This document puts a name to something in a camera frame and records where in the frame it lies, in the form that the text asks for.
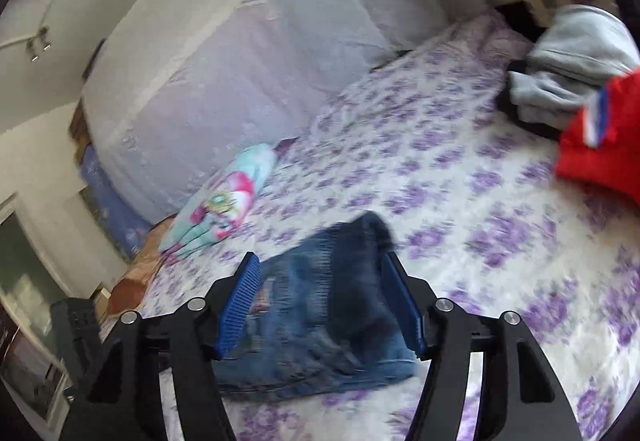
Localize grey garment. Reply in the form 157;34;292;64
509;5;640;128

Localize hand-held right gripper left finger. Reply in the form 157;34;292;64
60;252;262;441

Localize blue patterned pillow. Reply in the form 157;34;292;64
80;144;152;258

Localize blue denim pants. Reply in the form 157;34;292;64
215;211;419;405

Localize purple floral bedsheet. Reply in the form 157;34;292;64
115;11;640;441

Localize black garment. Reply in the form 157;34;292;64
494;1;563;140

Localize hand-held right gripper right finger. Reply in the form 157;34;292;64
381;251;584;441

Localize brown cloth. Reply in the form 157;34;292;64
107;216;177;318

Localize red garment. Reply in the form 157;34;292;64
556;68;640;205

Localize turquoise pink printed cloth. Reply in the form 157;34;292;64
159;144;277;260

